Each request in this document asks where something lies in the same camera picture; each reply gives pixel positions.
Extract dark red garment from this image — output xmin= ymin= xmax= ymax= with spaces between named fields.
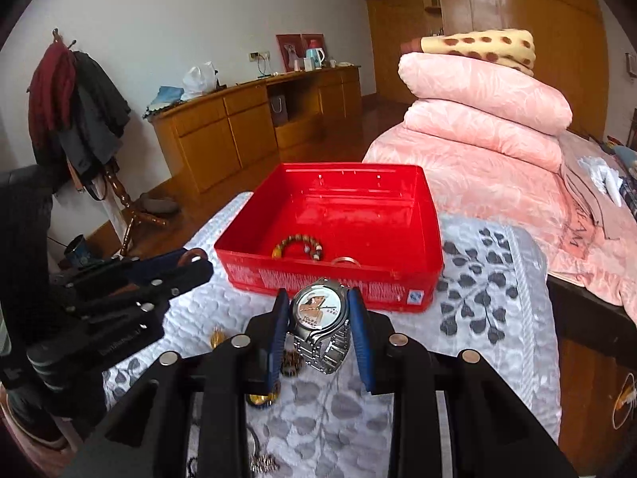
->
xmin=27 ymin=42 xmax=75 ymax=165

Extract grey quilted leaf-print cloth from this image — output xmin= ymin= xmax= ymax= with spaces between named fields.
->
xmin=102 ymin=190 xmax=561 ymax=478

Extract silver wristwatch with printed dial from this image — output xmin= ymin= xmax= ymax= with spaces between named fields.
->
xmin=287 ymin=279 xmax=355 ymax=375

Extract plaid shirt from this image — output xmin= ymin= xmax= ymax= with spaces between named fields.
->
xmin=617 ymin=169 xmax=637 ymax=205

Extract dark bead necklace yellow pendant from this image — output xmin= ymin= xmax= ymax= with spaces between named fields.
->
xmin=247 ymin=349 xmax=305 ymax=411

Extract teal electric kettle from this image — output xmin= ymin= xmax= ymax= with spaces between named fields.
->
xmin=305 ymin=38 xmax=326 ymax=71

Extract wooden door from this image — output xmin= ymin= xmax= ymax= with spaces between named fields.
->
xmin=367 ymin=0 xmax=439 ymax=105

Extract wooden coat rack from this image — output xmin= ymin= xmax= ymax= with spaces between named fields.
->
xmin=50 ymin=27 xmax=172 ymax=260

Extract white plastic bag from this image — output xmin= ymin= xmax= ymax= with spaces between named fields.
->
xmin=182 ymin=61 xmax=220 ymax=100

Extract blue printed bucket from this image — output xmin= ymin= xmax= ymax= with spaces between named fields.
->
xmin=64 ymin=234 xmax=93 ymax=267

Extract wooden sideboard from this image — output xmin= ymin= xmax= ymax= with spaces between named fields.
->
xmin=149 ymin=66 xmax=363 ymax=195

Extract dark wooden bed frame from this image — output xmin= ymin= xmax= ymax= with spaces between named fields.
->
xmin=547 ymin=274 xmax=637 ymax=478

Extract pink folded quilt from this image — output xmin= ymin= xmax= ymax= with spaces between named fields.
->
xmin=403 ymin=98 xmax=563 ymax=172
xmin=398 ymin=52 xmax=573 ymax=135

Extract amber bead bracelet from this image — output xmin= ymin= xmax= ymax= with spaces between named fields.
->
xmin=272 ymin=236 xmax=324 ymax=262

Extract red plastic box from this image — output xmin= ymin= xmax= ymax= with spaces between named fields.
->
xmin=214 ymin=162 xmax=445 ymax=313

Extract black mesh chair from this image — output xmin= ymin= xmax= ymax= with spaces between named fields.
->
xmin=0 ymin=164 xmax=58 ymax=290

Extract blue cloth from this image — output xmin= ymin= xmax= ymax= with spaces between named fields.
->
xmin=143 ymin=86 xmax=187 ymax=119

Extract grey slippers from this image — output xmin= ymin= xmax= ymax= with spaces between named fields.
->
xmin=134 ymin=192 xmax=180 ymax=215

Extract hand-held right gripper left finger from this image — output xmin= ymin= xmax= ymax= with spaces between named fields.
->
xmin=64 ymin=289 xmax=291 ymax=478

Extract dark grey jackets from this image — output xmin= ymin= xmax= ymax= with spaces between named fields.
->
xmin=60 ymin=50 xmax=133 ymax=180

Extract yellow brown-spotted blanket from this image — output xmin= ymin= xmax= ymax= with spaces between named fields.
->
xmin=401 ymin=29 xmax=537 ymax=78

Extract grey paper gift bag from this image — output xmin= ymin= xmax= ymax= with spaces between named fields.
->
xmin=270 ymin=94 xmax=289 ymax=127

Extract silver charm bangle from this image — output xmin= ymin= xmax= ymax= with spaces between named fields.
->
xmin=246 ymin=424 xmax=280 ymax=478

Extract wooden wardrobe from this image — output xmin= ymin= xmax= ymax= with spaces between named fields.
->
xmin=341 ymin=0 xmax=610 ymax=145

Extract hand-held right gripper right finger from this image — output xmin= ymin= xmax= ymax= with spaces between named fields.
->
xmin=347 ymin=289 xmax=578 ymax=478

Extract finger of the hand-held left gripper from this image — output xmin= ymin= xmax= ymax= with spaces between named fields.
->
xmin=52 ymin=251 xmax=192 ymax=292
xmin=64 ymin=259 xmax=215 ymax=327

